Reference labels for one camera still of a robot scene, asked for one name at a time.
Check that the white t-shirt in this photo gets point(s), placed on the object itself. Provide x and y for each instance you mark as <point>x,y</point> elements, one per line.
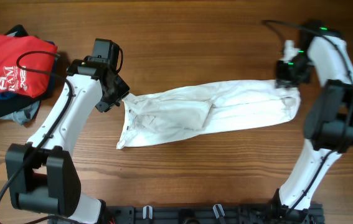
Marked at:
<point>189,111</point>

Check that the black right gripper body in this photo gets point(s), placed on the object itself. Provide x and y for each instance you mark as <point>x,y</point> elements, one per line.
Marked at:
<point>287,80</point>

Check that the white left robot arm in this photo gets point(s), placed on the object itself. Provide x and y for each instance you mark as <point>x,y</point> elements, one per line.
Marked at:
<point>41,175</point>

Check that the grey folded garment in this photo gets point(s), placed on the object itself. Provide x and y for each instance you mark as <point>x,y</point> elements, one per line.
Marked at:
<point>24,115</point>

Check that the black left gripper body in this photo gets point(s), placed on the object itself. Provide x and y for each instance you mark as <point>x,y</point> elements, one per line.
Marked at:
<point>114,94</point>

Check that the red folded t-shirt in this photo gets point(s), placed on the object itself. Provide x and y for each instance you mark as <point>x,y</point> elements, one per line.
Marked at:
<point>19,53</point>

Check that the black folded garment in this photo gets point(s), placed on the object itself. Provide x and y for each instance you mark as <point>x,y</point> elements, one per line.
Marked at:
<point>20,101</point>

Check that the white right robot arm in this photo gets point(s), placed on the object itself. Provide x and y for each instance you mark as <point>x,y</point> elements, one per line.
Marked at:
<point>328,128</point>

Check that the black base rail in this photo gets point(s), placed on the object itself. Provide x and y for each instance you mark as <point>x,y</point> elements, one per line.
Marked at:
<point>244,214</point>

